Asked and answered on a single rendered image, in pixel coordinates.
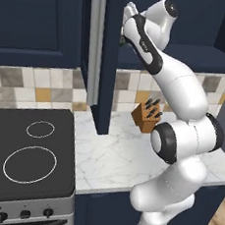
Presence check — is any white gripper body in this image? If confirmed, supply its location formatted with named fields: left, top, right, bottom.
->
left=122, top=0, right=141, bottom=24

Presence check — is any navy open cabinet door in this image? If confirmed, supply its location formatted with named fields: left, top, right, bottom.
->
left=66, top=0, right=128, bottom=137

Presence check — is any navy upper cabinet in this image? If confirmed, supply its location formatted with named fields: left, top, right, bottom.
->
left=116, top=0, right=225, bottom=82

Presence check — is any navy closed cabinet door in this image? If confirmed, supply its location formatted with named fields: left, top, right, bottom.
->
left=0, top=0, right=89, bottom=76

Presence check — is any navy base cabinet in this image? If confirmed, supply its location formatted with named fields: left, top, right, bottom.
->
left=71, top=167, right=225, bottom=225

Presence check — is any brown wooden knife block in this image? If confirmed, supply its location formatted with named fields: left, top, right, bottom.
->
left=128, top=101, right=163, bottom=136

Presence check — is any black hob stove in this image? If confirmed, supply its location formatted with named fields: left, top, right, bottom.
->
left=0, top=101, right=86, bottom=225

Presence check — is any black stove knob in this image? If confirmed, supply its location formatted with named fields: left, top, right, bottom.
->
left=42, top=206, right=55, bottom=219
left=0, top=211, right=9, bottom=224
left=20, top=209, right=32, bottom=221

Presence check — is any grey bar door handle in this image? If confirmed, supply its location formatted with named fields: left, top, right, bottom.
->
left=79, top=0, right=110, bottom=108

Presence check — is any black handled knife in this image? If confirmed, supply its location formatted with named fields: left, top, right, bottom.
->
left=151, top=97, right=161, bottom=108
left=147, top=106, right=158, bottom=120
left=153, top=110, right=165, bottom=121
left=143, top=97, right=153, bottom=110

